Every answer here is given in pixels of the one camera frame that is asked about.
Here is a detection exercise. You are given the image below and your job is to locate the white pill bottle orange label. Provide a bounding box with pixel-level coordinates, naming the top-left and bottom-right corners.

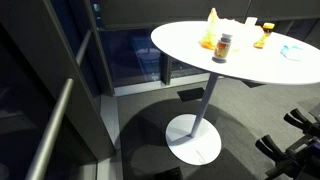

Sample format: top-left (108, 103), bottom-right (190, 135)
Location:
top-left (212, 33), bottom-right (232, 62)

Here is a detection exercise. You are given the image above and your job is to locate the orange plastic carrier bag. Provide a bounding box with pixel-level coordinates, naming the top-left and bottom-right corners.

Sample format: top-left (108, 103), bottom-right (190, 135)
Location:
top-left (198, 7), bottom-right (264, 52)

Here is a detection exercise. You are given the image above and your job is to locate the yellow capped dark supplement bottle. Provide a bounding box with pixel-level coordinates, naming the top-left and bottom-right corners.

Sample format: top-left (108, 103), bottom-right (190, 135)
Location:
top-left (253, 22), bottom-right (275, 49)

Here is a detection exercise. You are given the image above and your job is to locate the black floor outlet cover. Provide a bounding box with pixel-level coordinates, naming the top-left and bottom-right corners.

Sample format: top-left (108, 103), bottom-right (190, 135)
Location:
top-left (177, 87), bottom-right (204, 102)

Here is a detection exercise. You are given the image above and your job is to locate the white cylindrical tube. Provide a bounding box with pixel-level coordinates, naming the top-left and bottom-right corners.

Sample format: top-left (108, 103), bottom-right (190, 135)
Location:
top-left (245, 17), bottom-right (258, 26)

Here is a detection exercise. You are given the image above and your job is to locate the blue white tissue pack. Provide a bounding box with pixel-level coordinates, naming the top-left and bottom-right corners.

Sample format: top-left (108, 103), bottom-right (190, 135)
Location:
top-left (281, 45), bottom-right (303, 61)

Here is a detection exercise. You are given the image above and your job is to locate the grey metal handrail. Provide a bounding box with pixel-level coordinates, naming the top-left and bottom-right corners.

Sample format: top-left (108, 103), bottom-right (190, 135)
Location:
top-left (24, 29), bottom-right (92, 180)

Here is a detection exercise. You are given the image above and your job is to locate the black tripod clamp equipment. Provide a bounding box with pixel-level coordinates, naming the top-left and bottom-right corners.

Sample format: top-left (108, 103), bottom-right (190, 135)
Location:
top-left (255, 106), bottom-right (320, 180)

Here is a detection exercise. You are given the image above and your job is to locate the white round table pedestal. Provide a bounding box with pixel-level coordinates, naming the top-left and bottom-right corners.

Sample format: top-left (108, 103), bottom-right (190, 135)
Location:
top-left (165, 73), bottom-right (222, 165)

